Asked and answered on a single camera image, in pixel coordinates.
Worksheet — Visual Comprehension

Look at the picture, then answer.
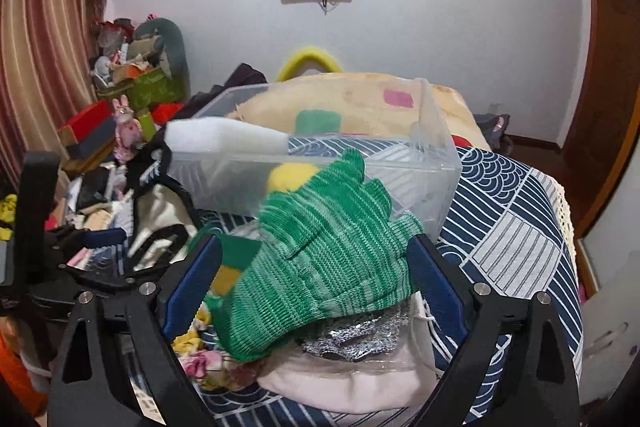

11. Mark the white cabinet door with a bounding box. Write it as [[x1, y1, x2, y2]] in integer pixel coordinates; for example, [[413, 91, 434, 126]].
[[579, 184, 639, 404]]

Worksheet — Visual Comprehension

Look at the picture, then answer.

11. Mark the floral printed fabric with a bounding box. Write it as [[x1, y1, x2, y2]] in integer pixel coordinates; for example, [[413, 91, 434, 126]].
[[171, 298, 262, 391]]

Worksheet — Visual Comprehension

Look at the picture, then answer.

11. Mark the brown wooden door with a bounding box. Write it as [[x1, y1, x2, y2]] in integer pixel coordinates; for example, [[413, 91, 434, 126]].
[[562, 0, 639, 237]]

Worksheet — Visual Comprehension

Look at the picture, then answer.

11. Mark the clear plastic storage box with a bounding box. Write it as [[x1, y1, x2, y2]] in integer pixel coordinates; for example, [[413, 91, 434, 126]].
[[168, 83, 461, 239]]

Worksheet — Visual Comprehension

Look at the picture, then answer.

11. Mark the yellow green scrub sponge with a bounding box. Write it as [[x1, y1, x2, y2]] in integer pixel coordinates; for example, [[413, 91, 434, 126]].
[[209, 233, 262, 297]]

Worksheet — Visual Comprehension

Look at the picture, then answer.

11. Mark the pink rabbit plush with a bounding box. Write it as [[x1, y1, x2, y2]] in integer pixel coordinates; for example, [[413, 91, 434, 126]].
[[113, 94, 144, 165]]

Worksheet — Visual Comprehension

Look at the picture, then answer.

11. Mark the beige patterned fleece blanket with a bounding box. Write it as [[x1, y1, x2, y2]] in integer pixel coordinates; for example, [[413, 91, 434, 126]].
[[227, 72, 490, 150]]

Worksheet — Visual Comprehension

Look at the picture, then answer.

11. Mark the blue white patterned cloth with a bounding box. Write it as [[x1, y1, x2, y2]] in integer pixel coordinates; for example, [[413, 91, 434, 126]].
[[189, 146, 584, 426]]

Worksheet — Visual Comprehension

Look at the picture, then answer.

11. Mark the pale pink drawstring pouch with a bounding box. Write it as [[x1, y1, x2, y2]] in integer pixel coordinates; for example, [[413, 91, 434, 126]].
[[257, 293, 442, 414]]

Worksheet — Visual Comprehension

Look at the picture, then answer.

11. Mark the grey backpack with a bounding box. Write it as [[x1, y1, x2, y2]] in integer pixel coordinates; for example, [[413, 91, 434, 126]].
[[474, 114, 513, 156]]

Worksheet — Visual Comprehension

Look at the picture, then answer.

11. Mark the red box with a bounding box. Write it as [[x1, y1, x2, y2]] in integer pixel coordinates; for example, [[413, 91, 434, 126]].
[[58, 100, 115, 147]]

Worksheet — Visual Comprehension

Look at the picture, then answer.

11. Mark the white foam block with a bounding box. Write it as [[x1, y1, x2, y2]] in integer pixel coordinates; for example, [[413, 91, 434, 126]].
[[165, 117, 288, 155]]

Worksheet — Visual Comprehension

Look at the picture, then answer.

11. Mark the dark clothes pile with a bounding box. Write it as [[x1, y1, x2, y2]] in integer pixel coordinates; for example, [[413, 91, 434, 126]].
[[172, 63, 267, 120]]

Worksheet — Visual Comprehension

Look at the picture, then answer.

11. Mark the yellow fuzzy arch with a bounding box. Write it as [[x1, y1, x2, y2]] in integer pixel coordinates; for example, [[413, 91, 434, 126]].
[[276, 46, 342, 82]]

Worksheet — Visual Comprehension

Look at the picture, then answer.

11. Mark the red striped curtain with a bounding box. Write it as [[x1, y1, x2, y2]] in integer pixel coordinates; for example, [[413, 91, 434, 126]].
[[1, 0, 106, 184]]

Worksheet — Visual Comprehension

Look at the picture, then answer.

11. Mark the green knitted glove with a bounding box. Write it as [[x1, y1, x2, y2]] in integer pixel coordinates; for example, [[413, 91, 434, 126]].
[[212, 150, 423, 362]]

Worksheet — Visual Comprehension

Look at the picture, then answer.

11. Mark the green cardboard clutter box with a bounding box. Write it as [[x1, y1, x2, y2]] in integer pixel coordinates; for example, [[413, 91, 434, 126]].
[[96, 67, 186, 112]]

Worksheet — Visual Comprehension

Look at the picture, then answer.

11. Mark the white cloth with black straps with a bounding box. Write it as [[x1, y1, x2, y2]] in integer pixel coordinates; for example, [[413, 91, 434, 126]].
[[122, 142, 201, 275]]

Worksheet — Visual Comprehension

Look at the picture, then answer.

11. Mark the yellow felt ball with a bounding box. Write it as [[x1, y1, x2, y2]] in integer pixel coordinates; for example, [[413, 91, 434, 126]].
[[266, 162, 319, 194]]

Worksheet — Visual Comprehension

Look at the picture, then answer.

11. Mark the grey green plush cushion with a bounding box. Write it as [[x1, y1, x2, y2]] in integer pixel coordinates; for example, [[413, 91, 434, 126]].
[[134, 17, 190, 93]]

